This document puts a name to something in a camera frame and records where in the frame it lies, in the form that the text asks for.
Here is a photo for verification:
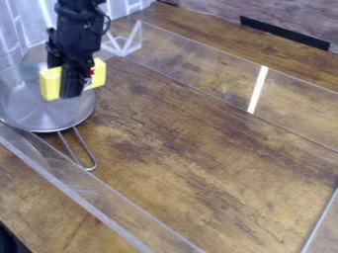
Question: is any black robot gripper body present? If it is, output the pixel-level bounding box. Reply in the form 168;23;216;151
47;6;106;66

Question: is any clear acrylic barrier wall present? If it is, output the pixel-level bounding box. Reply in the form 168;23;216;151
0;21;338;253

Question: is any black strip on table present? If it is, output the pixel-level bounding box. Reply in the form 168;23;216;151
240;16;330;51

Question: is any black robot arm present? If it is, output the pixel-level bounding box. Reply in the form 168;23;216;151
47;0;111;99

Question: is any yellow butter block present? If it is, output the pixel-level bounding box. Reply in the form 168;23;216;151
40;57;107;101

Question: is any white sheer curtain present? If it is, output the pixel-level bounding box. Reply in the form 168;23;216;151
0;0;156;71

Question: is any silver metal frying pan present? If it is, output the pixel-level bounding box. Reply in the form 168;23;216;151
0;62;98;172

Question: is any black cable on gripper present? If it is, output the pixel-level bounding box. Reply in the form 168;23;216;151
94;9;114;36

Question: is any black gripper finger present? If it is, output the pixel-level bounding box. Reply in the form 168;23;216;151
47;42;63;68
59;62;92;99

